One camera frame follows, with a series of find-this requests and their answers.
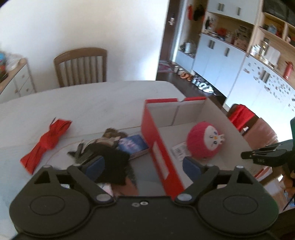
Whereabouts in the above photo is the black polka dot cloth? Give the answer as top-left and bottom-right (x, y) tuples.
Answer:
(67, 138), (137, 188)

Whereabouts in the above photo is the pink round plush toy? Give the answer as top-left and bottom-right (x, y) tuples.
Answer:
(186, 121), (225, 160)

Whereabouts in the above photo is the brown scrunchie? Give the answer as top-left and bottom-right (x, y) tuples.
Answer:
(101, 128), (128, 147)

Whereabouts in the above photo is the red and white cardboard box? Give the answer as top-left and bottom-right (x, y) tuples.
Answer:
(141, 97), (263, 198)

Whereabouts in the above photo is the blue card box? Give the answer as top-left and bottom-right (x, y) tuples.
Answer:
(117, 135), (149, 160)

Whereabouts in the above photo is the pink fringed scarf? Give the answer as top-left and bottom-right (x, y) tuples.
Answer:
(244, 118), (279, 150)

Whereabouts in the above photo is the red cloth on chair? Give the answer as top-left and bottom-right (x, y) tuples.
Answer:
(227, 104), (256, 132)

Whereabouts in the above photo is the red thermos bottle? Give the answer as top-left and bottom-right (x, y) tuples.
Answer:
(283, 61), (294, 80)

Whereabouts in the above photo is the wooden slat chair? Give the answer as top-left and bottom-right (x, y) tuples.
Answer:
(53, 47), (108, 88)

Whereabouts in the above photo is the red patterned rug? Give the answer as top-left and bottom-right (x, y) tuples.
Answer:
(157, 61), (174, 73)

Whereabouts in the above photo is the white drawer cabinet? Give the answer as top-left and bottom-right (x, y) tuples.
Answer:
(0, 58), (36, 104)

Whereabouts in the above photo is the brown door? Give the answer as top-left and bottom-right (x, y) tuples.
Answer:
(156, 0), (185, 80)

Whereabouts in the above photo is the large white wall cupboard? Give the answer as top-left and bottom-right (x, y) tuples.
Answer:
(176, 1), (294, 140)

